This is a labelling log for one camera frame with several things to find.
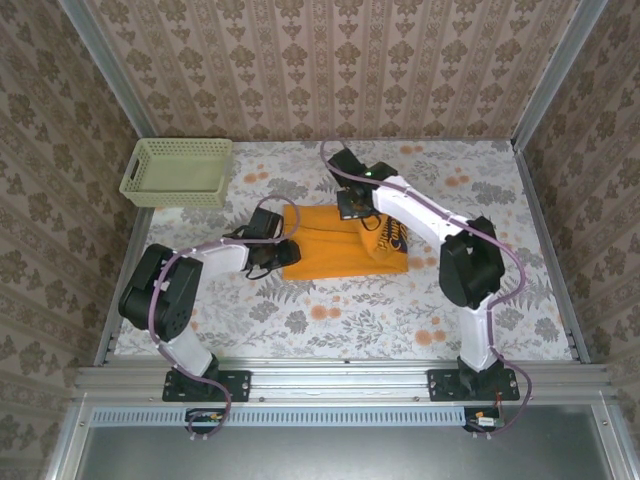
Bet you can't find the grey metal sheet panel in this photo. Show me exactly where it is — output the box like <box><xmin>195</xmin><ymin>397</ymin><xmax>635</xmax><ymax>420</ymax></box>
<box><xmin>74</xmin><ymin>424</ymin><xmax>616</xmax><ymax>480</ymax></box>

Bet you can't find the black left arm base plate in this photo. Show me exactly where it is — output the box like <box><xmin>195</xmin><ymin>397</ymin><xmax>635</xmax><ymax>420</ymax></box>
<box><xmin>162</xmin><ymin>369</ymin><xmax>252</xmax><ymax>403</ymax></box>

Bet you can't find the slotted grey cable duct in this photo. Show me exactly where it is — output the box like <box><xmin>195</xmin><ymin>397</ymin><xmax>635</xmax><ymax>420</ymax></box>
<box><xmin>89</xmin><ymin>405</ymin><xmax>469</xmax><ymax>427</ymax></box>

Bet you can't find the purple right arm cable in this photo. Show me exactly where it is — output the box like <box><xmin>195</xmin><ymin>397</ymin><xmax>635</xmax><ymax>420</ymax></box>
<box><xmin>319</xmin><ymin>139</ymin><xmax>532</xmax><ymax>439</ymax></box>

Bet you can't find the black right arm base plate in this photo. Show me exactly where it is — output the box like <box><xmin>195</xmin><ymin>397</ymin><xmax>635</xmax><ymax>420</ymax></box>
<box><xmin>427</xmin><ymin>368</ymin><xmax>521</xmax><ymax>403</ymax></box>

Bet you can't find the pale green plastic basket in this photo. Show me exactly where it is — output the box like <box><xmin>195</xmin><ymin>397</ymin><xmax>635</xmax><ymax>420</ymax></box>
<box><xmin>118</xmin><ymin>138</ymin><xmax>235</xmax><ymax>209</ymax></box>

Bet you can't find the floral tablecloth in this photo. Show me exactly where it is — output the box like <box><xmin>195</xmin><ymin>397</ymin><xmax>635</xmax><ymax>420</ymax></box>
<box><xmin>114</xmin><ymin>139</ymin><xmax>576</xmax><ymax>361</ymax></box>

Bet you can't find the aluminium table side rail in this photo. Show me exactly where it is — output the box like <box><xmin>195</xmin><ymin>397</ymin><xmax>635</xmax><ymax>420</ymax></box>
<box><xmin>94</xmin><ymin>207</ymin><xmax>154</xmax><ymax>366</ymax></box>
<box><xmin>514</xmin><ymin>142</ymin><xmax>591</xmax><ymax>364</ymax></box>

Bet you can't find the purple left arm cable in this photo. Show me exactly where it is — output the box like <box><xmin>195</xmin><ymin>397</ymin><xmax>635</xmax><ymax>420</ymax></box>
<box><xmin>148</xmin><ymin>195</ymin><xmax>301</xmax><ymax>442</ymax></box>

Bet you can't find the orange t-shirt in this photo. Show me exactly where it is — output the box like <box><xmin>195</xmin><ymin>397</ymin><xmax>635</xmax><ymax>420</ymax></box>
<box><xmin>281</xmin><ymin>202</ymin><xmax>411</xmax><ymax>282</ymax></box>

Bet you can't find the aluminium frame post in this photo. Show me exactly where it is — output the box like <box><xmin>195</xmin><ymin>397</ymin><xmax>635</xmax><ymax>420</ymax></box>
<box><xmin>59</xmin><ymin>0</ymin><xmax>156</xmax><ymax>140</ymax></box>
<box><xmin>512</xmin><ymin>0</ymin><xmax>609</xmax><ymax>151</ymax></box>

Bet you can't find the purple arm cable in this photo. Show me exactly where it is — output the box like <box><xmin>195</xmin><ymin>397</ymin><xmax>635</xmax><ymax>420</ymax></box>
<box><xmin>148</xmin><ymin>195</ymin><xmax>301</xmax><ymax>442</ymax></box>
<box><xmin>319</xmin><ymin>139</ymin><xmax>532</xmax><ymax>439</ymax></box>

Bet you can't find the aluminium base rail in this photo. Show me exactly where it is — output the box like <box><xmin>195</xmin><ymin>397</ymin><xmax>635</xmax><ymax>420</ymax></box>
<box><xmin>72</xmin><ymin>357</ymin><xmax>614</xmax><ymax>404</ymax></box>

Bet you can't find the black connector board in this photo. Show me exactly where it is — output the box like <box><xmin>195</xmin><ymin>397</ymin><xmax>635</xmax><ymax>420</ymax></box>
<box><xmin>463</xmin><ymin>407</ymin><xmax>504</xmax><ymax>434</ymax></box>
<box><xmin>185</xmin><ymin>407</ymin><xmax>227</xmax><ymax>435</ymax></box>

